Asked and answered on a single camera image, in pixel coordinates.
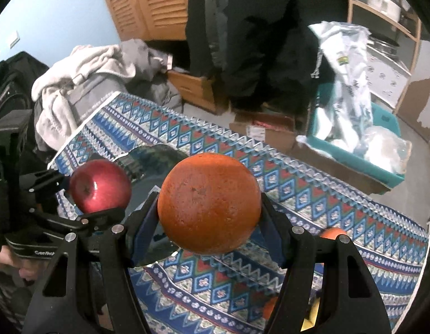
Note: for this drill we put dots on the clear plastic bag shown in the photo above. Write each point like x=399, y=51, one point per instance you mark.
x=382, y=146

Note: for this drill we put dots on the cardboard sheet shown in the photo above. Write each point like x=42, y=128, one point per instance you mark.
x=333, y=175

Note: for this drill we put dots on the teal plastic bin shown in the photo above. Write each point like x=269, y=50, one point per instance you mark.
x=357, y=167

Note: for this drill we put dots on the grey hoodie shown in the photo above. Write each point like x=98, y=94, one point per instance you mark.
x=145, y=55

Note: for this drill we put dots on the red apple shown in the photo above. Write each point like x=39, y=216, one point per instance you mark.
x=96, y=184

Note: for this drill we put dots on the louvered wooden door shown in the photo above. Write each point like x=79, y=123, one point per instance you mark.
x=149, y=3

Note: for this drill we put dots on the dark glass bowl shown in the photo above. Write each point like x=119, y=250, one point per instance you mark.
x=145, y=167

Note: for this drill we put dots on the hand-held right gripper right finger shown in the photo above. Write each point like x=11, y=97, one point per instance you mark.
x=270, y=231

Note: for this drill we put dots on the flat cardboard box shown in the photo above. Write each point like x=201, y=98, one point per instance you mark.
x=267, y=139

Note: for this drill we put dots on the medium orange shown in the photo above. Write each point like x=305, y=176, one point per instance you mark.
x=270, y=309

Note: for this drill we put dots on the large orange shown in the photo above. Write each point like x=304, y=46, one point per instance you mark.
x=208, y=201

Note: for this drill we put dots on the black hanging clothes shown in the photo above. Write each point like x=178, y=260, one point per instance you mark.
x=263, y=41

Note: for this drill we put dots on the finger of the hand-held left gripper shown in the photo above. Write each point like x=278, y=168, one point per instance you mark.
x=44, y=181
x=96, y=219

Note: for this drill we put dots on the white patterned box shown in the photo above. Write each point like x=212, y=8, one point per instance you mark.
x=389, y=80

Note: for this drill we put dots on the small orange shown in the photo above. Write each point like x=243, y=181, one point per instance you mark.
x=333, y=233

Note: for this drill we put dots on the person's left hand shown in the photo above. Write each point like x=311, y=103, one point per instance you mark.
x=25, y=270

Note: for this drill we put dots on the black bag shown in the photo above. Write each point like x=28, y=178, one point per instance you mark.
x=16, y=76

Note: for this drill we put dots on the person's left forearm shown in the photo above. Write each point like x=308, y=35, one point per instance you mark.
x=8, y=302

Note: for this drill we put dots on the yellow apple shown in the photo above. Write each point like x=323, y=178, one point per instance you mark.
x=312, y=316

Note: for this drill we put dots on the blue patterned tablecloth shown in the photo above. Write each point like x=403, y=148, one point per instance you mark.
x=305, y=195

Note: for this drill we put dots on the wooden shelf rack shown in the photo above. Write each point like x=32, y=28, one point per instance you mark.
x=415, y=41

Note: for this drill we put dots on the metal pot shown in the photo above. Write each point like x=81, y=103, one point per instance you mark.
x=384, y=5

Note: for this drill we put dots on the white towel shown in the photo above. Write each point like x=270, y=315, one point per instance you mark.
x=93, y=59

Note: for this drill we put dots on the metal pan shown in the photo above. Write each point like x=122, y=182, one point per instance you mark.
x=384, y=45

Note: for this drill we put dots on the white printed plastic bag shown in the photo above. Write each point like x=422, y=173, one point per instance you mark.
x=347, y=76

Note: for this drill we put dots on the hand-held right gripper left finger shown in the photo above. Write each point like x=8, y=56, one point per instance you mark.
x=149, y=228

